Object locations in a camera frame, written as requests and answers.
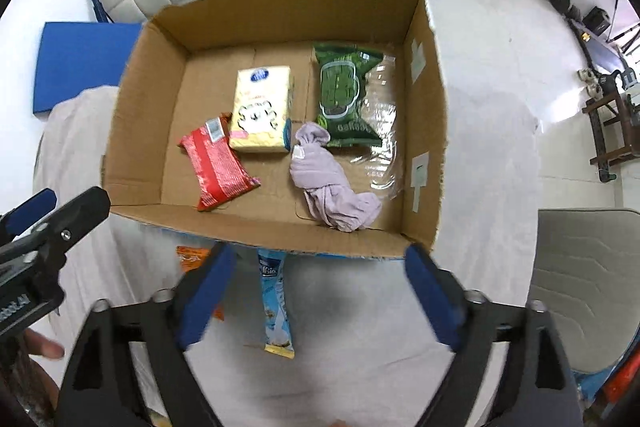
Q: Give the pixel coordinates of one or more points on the cream yellow carton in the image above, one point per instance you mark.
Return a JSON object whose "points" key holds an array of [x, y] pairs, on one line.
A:
{"points": [[261, 107]]}

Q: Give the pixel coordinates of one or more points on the cardboard box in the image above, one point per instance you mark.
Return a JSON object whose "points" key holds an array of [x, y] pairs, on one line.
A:
{"points": [[210, 24]]}

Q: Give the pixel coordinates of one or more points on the blue foam mat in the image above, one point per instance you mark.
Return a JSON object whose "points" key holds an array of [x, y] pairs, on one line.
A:
{"points": [[75, 57]]}

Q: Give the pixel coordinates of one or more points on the red snack packet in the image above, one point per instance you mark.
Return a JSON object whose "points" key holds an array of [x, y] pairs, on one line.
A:
{"points": [[215, 167]]}

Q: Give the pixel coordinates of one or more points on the light blue sachet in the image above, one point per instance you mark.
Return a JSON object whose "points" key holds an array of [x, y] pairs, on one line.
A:
{"points": [[275, 307]]}

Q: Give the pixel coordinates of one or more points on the red object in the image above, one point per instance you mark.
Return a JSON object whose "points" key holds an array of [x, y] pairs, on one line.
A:
{"points": [[622, 382]]}

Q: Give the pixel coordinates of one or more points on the green wet wipes pack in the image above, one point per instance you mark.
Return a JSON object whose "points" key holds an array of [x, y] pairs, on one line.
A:
{"points": [[341, 92]]}

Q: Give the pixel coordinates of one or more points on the dark wooden stand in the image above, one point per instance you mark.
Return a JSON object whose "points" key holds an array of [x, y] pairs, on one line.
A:
{"points": [[605, 142]]}

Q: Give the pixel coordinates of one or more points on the person's left hand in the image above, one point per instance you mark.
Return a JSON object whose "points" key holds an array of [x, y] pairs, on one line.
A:
{"points": [[46, 347]]}

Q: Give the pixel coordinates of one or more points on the black box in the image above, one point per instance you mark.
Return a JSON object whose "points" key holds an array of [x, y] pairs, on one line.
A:
{"points": [[597, 20]]}

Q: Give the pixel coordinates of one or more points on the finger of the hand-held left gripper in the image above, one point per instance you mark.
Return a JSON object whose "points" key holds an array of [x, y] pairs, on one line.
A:
{"points": [[75, 214], [31, 208]]}

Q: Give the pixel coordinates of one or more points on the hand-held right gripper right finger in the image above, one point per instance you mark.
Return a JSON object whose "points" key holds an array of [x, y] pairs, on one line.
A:
{"points": [[436, 299]]}

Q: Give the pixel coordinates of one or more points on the grey chair seat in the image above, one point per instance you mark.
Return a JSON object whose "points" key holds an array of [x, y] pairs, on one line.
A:
{"points": [[590, 282]]}

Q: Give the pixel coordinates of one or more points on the lilac cloth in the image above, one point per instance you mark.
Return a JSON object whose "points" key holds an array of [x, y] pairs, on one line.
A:
{"points": [[320, 177]]}

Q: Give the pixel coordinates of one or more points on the person's left forearm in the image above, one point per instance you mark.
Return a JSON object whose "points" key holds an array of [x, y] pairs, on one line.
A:
{"points": [[22, 387]]}

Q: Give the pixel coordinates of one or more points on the clear plastic bag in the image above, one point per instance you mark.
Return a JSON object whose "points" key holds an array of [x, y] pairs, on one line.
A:
{"points": [[384, 122]]}

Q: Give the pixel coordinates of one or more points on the white tablecloth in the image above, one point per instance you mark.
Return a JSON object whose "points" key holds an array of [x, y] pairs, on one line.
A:
{"points": [[480, 107]]}

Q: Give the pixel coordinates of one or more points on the orange snack packet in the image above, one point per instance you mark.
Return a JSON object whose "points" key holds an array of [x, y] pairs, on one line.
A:
{"points": [[192, 258]]}

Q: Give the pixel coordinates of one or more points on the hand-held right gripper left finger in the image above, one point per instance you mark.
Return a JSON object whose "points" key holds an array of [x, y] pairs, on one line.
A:
{"points": [[205, 299]]}

